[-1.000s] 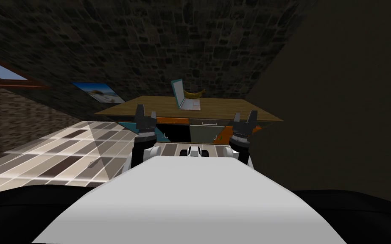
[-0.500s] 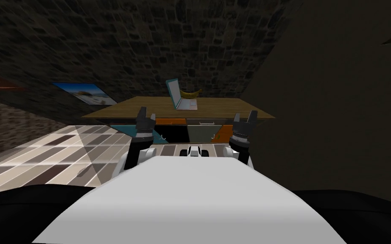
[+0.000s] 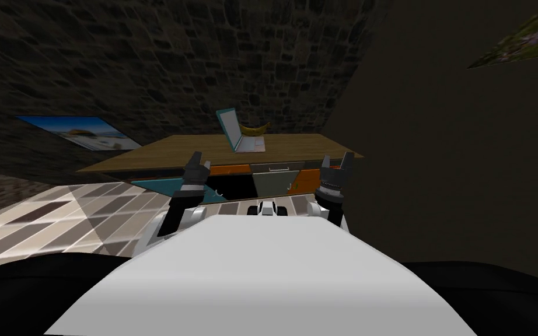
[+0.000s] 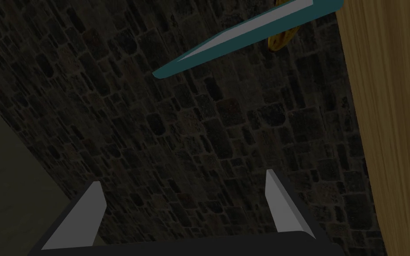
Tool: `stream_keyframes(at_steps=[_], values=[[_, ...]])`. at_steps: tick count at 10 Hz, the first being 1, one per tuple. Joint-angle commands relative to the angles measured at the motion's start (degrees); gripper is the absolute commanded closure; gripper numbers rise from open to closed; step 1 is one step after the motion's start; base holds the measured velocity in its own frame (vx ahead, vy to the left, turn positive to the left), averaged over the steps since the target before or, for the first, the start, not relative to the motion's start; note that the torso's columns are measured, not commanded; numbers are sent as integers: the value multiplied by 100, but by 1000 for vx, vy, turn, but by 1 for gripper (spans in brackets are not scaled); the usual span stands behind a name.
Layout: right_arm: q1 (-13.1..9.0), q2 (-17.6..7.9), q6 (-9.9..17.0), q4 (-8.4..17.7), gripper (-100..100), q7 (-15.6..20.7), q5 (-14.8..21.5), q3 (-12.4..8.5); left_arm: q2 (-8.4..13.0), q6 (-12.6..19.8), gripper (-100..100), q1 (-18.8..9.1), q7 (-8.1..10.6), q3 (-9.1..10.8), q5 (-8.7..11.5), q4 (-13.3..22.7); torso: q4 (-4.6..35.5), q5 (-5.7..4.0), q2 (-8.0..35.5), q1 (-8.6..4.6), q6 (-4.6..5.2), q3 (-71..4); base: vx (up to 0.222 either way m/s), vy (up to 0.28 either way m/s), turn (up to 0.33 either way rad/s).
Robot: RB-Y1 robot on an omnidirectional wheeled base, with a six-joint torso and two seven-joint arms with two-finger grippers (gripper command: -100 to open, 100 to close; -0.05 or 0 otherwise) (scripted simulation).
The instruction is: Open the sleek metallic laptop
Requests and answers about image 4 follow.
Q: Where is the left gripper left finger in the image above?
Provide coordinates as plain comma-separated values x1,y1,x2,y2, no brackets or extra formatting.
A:
29,180,108,255

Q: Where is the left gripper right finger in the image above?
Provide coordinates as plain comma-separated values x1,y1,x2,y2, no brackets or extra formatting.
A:
265,169,328,240

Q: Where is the light wooden table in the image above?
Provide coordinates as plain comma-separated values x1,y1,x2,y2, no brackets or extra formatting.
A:
335,0,410,256

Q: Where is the yellow banana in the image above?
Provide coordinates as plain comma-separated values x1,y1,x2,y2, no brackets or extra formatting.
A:
267,0,301,52

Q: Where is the teal book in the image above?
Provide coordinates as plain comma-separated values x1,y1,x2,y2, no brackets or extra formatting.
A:
152,0,344,80

